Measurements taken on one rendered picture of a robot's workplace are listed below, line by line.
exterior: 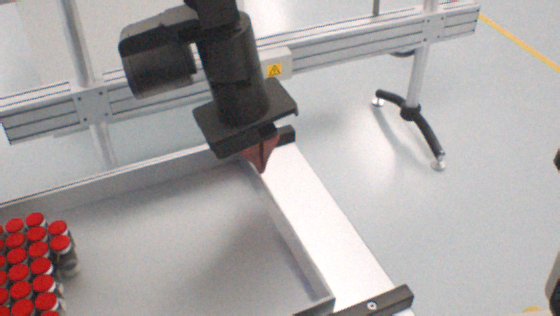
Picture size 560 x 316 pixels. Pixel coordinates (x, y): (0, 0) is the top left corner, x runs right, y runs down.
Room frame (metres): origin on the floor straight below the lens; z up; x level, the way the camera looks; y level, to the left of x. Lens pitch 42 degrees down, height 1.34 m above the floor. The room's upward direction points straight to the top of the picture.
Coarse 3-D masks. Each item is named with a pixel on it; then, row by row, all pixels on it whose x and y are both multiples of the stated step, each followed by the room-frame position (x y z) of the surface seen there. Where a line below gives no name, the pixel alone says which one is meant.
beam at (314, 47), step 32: (448, 0) 1.74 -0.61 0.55; (288, 32) 1.48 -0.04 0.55; (320, 32) 1.48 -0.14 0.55; (352, 32) 1.50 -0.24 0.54; (384, 32) 1.55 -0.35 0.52; (416, 32) 1.61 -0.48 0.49; (448, 32) 1.66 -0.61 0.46; (320, 64) 1.46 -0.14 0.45; (0, 96) 1.15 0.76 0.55; (32, 96) 1.14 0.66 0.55; (64, 96) 1.15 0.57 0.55; (96, 96) 1.18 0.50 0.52; (128, 96) 1.22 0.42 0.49; (160, 96) 1.25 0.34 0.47; (192, 96) 1.29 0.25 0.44; (32, 128) 1.10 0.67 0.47; (64, 128) 1.14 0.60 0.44
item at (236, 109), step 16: (208, 80) 0.44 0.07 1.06; (256, 80) 0.44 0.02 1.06; (272, 80) 0.50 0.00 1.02; (224, 96) 0.43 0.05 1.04; (240, 96) 0.43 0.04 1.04; (256, 96) 0.44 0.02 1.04; (272, 96) 0.47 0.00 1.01; (288, 96) 0.47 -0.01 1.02; (192, 112) 0.46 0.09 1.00; (208, 112) 0.46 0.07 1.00; (224, 112) 0.43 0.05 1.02; (240, 112) 0.43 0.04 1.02; (256, 112) 0.43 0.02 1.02; (272, 112) 0.44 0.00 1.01; (288, 112) 0.44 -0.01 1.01; (208, 128) 0.43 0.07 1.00; (224, 128) 0.43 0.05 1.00; (240, 128) 0.43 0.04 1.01; (208, 144) 0.41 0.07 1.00
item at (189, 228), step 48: (48, 192) 0.42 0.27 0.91; (96, 192) 0.44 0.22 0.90; (144, 192) 0.46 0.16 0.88; (192, 192) 0.46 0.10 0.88; (240, 192) 0.46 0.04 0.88; (96, 240) 0.38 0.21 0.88; (144, 240) 0.38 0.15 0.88; (192, 240) 0.38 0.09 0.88; (240, 240) 0.38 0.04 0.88; (288, 240) 0.37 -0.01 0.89; (96, 288) 0.31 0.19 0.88; (144, 288) 0.31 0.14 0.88; (192, 288) 0.32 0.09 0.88; (240, 288) 0.32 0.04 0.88; (288, 288) 0.32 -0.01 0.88
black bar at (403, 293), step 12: (396, 288) 0.30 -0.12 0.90; (408, 288) 0.30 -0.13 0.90; (372, 300) 0.29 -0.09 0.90; (384, 300) 0.29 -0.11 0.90; (396, 300) 0.29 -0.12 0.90; (408, 300) 0.29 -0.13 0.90; (336, 312) 0.28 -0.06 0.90; (348, 312) 0.28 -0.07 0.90; (360, 312) 0.28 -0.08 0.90; (372, 312) 0.28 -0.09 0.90; (384, 312) 0.28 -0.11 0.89
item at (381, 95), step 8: (376, 96) 1.85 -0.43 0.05; (384, 96) 1.80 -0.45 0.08; (392, 96) 1.76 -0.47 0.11; (400, 96) 1.74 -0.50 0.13; (376, 104) 1.84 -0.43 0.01; (384, 104) 1.85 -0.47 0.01; (400, 104) 1.69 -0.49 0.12; (400, 112) 1.66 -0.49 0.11; (408, 112) 1.63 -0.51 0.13; (416, 112) 1.63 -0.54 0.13; (408, 120) 1.63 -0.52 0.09; (416, 120) 1.60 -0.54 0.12; (424, 120) 1.59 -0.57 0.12; (424, 128) 1.55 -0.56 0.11; (424, 136) 1.53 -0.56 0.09; (432, 136) 1.52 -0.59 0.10; (432, 144) 1.49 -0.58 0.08; (440, 144) 1.50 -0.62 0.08; (432, 152) 1.48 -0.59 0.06; (440, 152) 1.46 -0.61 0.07; (432, 160) 1.48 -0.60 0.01; (440, 160) 1.45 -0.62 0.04; (440, 168) 1.44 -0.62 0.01
